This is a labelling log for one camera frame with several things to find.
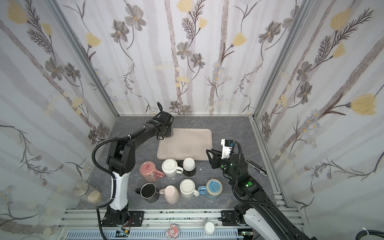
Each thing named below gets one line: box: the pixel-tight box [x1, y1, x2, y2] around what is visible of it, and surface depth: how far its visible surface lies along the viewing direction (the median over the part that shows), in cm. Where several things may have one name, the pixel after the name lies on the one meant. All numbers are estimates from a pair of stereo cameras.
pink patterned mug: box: [139, 161, 165, 183], surface depth 82 cm
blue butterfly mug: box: [197, 178, 223, 201], surface depth 76 cm
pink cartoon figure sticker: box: [166, 224, 180, 240], surface depth 69 cm
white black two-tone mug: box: [182, 157, 197, 177], surface depth 87 cm
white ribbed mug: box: [161, 158, 184, 178], surface depth 86 cm
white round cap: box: [204, 221, 215, 235], surface depth 65 cm
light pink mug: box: [158, 185, 179, 204], surface depth 76 cm
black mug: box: [135, 182, 160, 204], surface depth 77 cm
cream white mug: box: [179, 178, 200, 199], surface depth 80 cm
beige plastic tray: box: [156, 128, 213, 161], surface depth 106 cm
